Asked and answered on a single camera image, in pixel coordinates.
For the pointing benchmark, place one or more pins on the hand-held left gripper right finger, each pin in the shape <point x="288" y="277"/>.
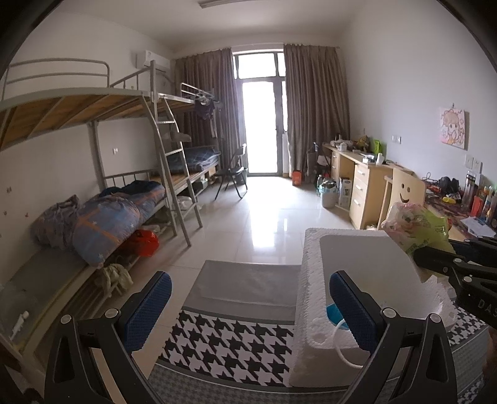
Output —
<point x="349" y="307"/>

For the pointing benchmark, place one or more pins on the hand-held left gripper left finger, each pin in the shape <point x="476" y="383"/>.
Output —
<point x="151" y="307"/>

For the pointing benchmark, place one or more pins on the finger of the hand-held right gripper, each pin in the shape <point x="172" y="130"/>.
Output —
<point x="435" y="258"/>

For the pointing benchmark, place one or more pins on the blue face mask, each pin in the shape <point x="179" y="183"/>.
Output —
<point x="333" y="314"/>

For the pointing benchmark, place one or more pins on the green printed plastic bag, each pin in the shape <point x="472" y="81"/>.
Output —
<point x="415" y="225"/>

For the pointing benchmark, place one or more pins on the white foam box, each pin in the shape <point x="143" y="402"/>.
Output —
<point x="310" y="310"/>

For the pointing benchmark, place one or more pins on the pale crumpled cloth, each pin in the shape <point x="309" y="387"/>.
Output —
<point x="112" y="279"/>

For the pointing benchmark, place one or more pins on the wooden desk patterned cover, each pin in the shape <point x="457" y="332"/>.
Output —
<point x="446" y="206"/>

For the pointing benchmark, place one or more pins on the printed papers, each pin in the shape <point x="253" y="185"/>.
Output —
<point x="479" y="225"/>

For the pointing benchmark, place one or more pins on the red plastic basin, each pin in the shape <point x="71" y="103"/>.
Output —
<point x="141" y="242"/>

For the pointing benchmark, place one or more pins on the row of bottles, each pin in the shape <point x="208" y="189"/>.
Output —
<point x="481" y="202"/>

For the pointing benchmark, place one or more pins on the wooden chair smiley face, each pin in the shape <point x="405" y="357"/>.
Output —
<point x="407" y="186"/>

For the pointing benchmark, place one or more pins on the houndstooth tablecloth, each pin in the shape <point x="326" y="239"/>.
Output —
<point x="233" y="342"/>

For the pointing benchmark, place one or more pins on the blue patterned quilt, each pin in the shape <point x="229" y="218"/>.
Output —
<point x="108" y="221"/>

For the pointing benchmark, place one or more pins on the wooden desk with drawers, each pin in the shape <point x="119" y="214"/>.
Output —
<point x="369" y="186"/>

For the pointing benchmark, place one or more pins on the white printed carton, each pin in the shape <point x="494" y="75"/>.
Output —
<point x="344" y="192"/>

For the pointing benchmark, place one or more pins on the full waste bin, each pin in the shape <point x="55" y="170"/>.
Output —
<point x="328" y="196"/>

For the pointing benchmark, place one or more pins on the grey purple crumpled blanket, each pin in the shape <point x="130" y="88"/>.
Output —
<point x="54" y="221"/>

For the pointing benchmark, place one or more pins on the orange bag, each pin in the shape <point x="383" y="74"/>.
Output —
<point x="297" y="178"/>

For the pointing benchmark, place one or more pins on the dark blue folded bedding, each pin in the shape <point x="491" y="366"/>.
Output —
<point x="198" y="157"/>

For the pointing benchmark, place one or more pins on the black folding chair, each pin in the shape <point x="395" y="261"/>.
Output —
<point x="233" y="171"/>

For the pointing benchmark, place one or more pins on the brown curtain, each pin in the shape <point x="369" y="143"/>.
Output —
<point x="314" y="97"/>
<point x="209" y="85"/>

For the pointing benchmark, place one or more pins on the dark hanging clothes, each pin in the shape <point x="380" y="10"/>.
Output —
<point x="204" y="110"/>

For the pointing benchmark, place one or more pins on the glass balcony door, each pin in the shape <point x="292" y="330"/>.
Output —
<point x="260" y="116"/>

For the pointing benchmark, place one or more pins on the grey metal bunk bed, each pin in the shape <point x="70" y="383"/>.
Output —
<point x="186" y="99"/>
<point x="77" y="105"/>

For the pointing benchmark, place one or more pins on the white air conditioner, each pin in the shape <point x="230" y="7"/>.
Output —
<point x="153" y="60"/>

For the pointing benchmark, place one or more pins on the ceiling tube light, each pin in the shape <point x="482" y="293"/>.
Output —
<point x="213" y="3"/>

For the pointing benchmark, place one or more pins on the white wall socket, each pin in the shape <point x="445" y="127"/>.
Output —
<point x="473" y="163"/>

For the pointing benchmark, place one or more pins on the wall picture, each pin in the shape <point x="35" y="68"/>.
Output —
<point x="454" y="128"/>

